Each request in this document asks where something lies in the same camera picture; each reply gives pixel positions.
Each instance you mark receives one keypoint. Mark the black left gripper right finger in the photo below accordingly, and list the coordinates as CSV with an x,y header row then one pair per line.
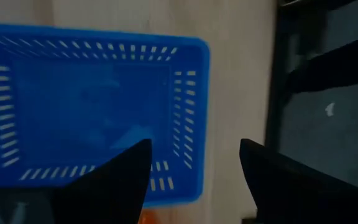
x,y
291,193

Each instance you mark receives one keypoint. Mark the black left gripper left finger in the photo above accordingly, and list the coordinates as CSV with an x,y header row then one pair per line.
x,y
110,193

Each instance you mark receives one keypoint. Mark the orange plastic basket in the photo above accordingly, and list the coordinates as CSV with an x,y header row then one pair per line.
x,y
147,217

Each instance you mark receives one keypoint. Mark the white paper scrap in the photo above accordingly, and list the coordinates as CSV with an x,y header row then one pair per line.
x,y
330,109

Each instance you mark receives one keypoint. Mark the blue plastic basket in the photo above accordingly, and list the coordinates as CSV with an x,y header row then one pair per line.
x,y
89,102

